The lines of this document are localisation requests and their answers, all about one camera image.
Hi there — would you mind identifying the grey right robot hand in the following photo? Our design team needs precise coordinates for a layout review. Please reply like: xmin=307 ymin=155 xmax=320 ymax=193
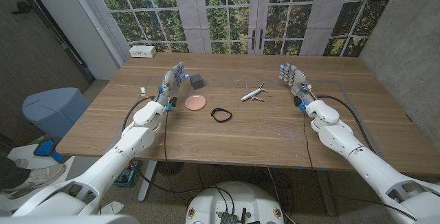
xmin=278 ymin=62 xmax=315 ymax=111

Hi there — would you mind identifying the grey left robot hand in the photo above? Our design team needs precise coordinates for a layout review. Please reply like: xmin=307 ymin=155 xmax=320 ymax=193
xmin=155 ymin=62 xmax=190 ymax=111

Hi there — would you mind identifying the pink round pins lid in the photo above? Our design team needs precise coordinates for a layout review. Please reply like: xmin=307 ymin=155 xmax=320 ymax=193
xmin=184 ymin=94 xmax=207 ymax=111

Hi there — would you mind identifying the white toy airplane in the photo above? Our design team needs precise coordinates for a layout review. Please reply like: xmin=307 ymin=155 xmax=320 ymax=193
xmin=240 ymin=82 xmax=267 ymax=102

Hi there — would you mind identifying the dark grey cube box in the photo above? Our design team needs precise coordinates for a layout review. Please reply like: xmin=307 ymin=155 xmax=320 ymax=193
xmin=189 ymin=73 xmax=206 ymax=91

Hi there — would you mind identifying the white rectangular device box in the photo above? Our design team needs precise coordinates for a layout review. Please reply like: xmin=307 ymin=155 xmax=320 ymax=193
xmin=129 ymin=45 xmax=157 ymax=59

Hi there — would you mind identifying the printed window forest backdrop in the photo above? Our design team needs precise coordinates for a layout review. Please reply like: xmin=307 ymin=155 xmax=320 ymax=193
xmin=70 ymin=0 xmax=403 ymax=58

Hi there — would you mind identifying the round black floor fan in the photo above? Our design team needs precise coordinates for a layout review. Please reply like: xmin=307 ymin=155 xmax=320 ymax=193
xmin=157 ymin=161 xmax=186 ymax=177

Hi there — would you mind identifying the white table leg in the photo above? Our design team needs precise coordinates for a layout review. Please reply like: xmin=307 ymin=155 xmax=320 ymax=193
xmin=137 ymin=160 xmax=158 ymax=203

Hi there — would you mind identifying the blue tool bin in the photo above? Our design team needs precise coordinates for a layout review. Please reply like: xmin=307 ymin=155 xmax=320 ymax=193
xmin=112 ymin=159 xmax=141 ymax=188

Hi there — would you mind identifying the grey table leg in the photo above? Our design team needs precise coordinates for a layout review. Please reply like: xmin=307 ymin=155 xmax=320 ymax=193
xmin=315 ymin=169 xmax=338 ymax=217

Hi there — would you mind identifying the blue-grey upholstered stool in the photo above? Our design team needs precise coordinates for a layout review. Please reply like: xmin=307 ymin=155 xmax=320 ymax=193
xmin=21 ymin=87 xmax=91 ymax=139

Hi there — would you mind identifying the white robot torso base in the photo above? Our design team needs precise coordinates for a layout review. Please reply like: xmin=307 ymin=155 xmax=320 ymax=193
xmin=184 ymin=181 xmax=285 ymax=224

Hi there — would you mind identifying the crumpled white paper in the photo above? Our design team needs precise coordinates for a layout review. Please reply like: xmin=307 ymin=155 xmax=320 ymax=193
xmin=98 ymin=201 xmax=125 ymax=216

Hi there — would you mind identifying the blue plastic foot piece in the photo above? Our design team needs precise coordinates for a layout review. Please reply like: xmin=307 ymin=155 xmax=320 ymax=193
xmin=33 ymin=139 xmax=65 ymax=164

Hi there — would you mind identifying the grey white sneaker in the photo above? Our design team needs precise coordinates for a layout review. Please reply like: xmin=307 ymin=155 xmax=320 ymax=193
xmin=1 ymin=163 xmax=67 ymax=200

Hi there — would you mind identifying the black trouser leg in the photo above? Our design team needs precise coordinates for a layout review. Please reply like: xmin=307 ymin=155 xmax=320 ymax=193
xmin=0 ymin=154 xmax=32 ymax=191

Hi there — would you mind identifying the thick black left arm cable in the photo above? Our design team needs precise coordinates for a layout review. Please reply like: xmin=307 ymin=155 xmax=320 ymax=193
xmin=121 ymin=96 xmax=156 ymax=132

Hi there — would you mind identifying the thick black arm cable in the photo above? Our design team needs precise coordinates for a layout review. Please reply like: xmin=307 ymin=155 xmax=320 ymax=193
xmin=121 ymin=96 xmax=156 ymax=132
xmin=316 ymin=94 xmax=377 ymax=155

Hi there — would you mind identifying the thin black left wrist cable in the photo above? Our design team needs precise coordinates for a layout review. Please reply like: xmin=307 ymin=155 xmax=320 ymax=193
xmin=163 ymin=109 xmax=170 ymax=164

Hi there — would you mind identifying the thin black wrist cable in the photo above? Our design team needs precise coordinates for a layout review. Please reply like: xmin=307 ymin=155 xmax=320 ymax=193
xmin=163 ymin=109 xmax=170 ymax=164
xmin=302 ymin=111 xmax=316 ymax=170

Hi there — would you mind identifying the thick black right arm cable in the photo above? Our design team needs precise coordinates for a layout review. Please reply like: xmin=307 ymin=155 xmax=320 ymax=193
xmin=316 ymin=94 xmax=377 ymax=155

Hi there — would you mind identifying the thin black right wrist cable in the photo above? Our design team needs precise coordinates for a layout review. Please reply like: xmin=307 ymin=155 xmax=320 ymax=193
xmin=302 ymin=111 xmax=316 ymax=170

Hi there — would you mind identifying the black door handle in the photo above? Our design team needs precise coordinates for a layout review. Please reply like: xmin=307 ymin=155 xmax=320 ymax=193
xmin=11 ymin=1 xmax=34 ymax=15

